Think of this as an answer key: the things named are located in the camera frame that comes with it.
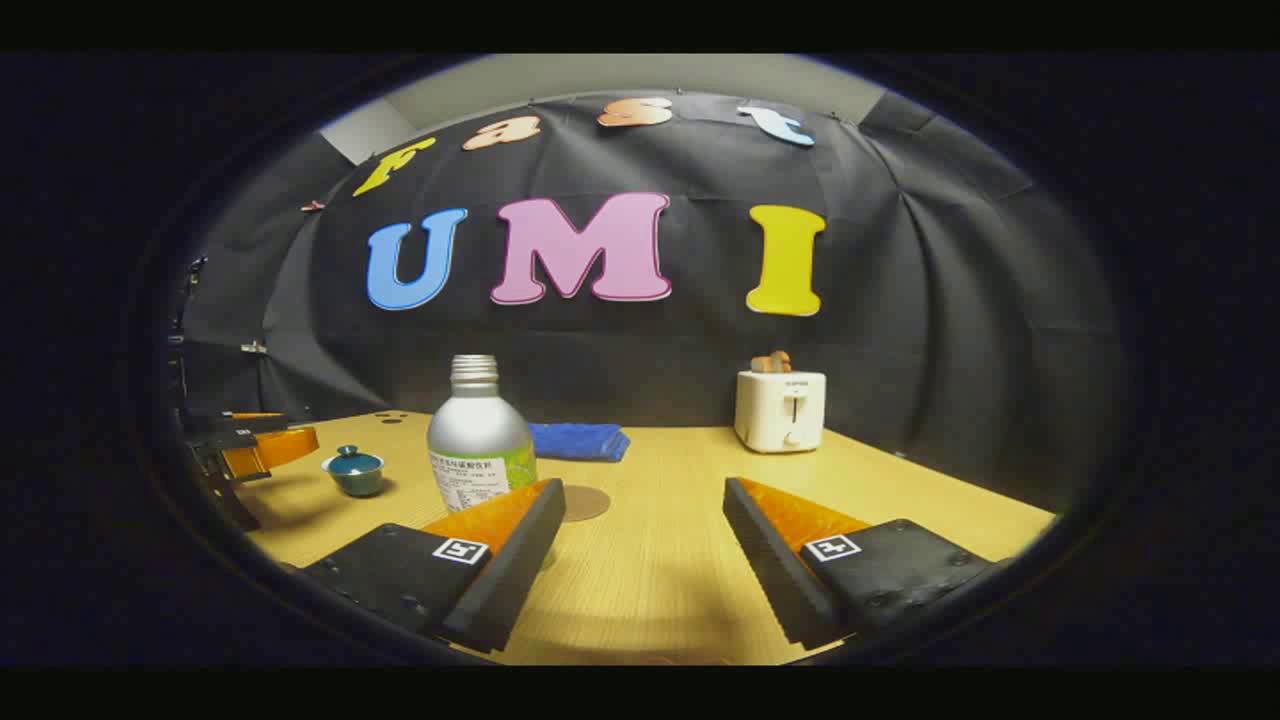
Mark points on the brown round coaster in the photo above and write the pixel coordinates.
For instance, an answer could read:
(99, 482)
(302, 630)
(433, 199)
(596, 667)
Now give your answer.
(588, 503)

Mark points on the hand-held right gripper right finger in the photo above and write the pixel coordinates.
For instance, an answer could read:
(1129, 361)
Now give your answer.
(775, 570)

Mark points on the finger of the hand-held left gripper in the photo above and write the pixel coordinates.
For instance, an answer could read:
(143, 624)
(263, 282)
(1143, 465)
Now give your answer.
(275, 447)

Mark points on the white toaster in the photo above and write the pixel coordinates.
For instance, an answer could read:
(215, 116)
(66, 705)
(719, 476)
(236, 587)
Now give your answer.
(770, 415)

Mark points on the black backdrop cloth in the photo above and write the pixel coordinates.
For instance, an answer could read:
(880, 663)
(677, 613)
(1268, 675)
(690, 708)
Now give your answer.
(700, 350)

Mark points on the toast slice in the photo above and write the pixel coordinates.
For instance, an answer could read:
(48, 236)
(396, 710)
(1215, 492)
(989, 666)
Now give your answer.
(771, 362)

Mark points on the teal teacup lid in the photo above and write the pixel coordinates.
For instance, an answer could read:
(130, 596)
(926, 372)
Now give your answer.
(352, 462)

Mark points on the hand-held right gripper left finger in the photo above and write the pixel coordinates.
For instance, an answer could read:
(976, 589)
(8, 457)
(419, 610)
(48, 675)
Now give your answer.
(512, 570)

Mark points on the teal teacup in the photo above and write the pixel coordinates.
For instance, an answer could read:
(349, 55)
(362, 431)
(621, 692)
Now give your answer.
(357, 485)

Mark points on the silver water bottle green label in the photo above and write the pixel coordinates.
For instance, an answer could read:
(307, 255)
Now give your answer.
(478, 430)

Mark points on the blue folded towel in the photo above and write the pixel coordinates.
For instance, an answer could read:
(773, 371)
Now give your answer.
(580, 441)

